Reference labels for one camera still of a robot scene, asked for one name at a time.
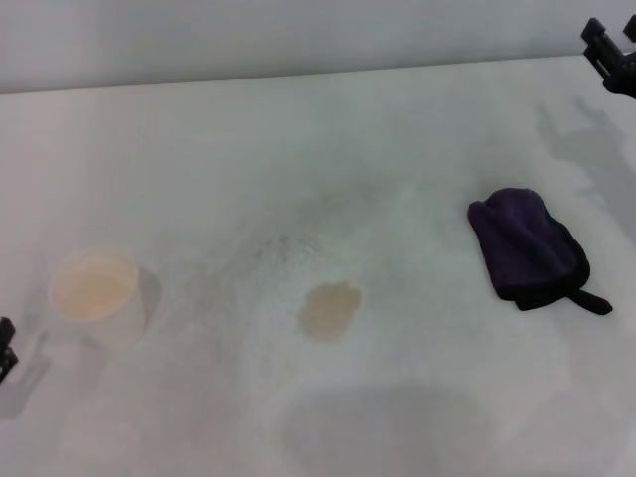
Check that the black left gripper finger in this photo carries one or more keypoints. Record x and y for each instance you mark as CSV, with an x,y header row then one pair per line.
x,y
5,358

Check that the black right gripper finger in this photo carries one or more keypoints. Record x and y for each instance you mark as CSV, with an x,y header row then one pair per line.
x,y
616,69
631,26

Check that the white paper cup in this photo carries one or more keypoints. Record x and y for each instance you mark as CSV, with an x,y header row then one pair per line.
x,y
94,288

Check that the purple rag with black trim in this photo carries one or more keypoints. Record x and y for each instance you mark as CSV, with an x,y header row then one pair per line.
x,y
522,243

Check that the brown water stain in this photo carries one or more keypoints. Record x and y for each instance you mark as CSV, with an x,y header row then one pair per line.
x,y
329,310

